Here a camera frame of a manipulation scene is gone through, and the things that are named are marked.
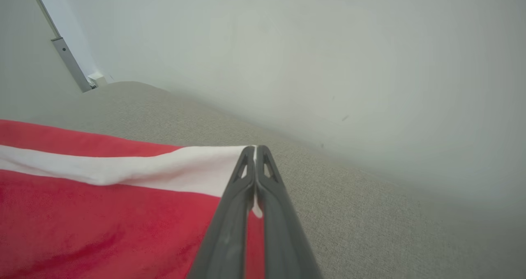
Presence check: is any small white plastic block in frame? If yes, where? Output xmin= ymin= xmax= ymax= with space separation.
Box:
xmin=88 ymin=72 xmax=108 ymax=88

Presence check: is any red and white sports jersey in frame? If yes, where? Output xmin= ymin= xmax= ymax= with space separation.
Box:
xmin=0 ymin=120 xmax=265 ymax=279

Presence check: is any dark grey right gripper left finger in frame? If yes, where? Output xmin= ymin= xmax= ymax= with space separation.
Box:
xmin=187 ymin=145 xmax=256 ymax=279

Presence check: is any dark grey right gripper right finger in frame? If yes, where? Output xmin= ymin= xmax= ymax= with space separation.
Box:
xmin=256 ymin=145 xmax=323 ymax=279

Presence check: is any grey metal rail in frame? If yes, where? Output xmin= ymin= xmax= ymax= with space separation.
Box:
xmin=28 ymin=0 xmax=96 ymax=93

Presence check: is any grey fabric sofa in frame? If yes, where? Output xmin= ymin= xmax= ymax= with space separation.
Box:
xmin=25 ymin=81 xmax=526 ymax=279

